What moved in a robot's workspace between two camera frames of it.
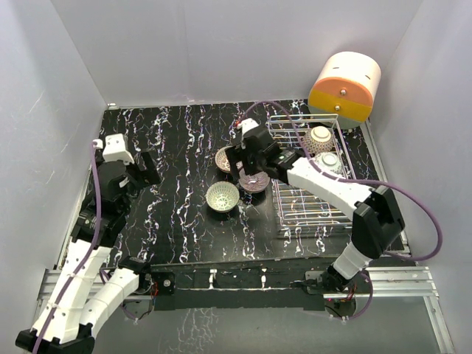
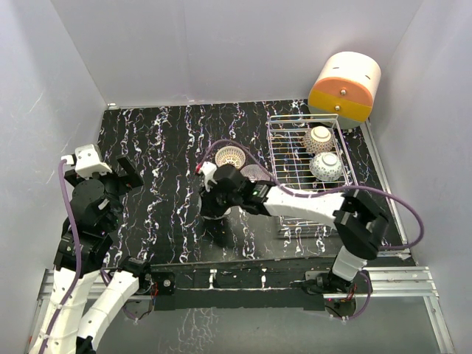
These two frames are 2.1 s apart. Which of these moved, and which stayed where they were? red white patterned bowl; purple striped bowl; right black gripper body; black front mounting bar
Moved: right black gripper body
Stayed: red white patterned bowl; black front mounting bar; purple striped bowl
